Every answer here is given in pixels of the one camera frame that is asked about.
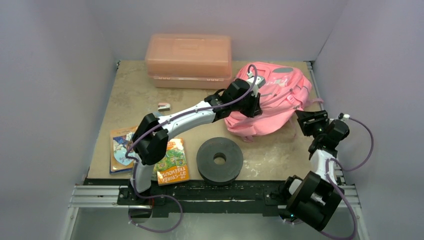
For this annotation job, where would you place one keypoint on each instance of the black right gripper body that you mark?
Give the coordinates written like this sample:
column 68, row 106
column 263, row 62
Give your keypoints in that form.
column 307, row 120

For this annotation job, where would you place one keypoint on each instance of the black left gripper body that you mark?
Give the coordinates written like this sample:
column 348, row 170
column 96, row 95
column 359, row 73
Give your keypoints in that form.
column 247, row 106

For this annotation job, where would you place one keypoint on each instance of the pink student backpack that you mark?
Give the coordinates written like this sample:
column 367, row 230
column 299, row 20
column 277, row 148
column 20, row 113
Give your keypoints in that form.
column 285, row 90

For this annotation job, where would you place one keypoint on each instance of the orange treehouse book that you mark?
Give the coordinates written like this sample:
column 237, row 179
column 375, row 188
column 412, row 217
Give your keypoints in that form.
column 173, row 168

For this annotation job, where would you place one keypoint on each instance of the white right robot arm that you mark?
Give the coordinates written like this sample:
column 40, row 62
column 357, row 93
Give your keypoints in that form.
column 314, row 198

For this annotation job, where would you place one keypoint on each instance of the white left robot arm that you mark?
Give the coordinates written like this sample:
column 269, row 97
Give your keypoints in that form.
column 150, row 140

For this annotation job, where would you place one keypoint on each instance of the translucent orange plastic box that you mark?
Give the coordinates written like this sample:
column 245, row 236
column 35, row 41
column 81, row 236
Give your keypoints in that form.
column 189, row 61

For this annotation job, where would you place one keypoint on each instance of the blue orange picture book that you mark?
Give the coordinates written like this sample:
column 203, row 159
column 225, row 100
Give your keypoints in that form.
column 120, row 141

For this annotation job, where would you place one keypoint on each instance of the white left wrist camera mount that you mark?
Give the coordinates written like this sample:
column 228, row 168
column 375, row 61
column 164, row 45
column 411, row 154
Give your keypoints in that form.
column 257, row 81

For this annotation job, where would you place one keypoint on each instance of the aluminium rail base frame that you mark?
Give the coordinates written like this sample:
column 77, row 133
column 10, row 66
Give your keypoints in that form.
column 269, row 198

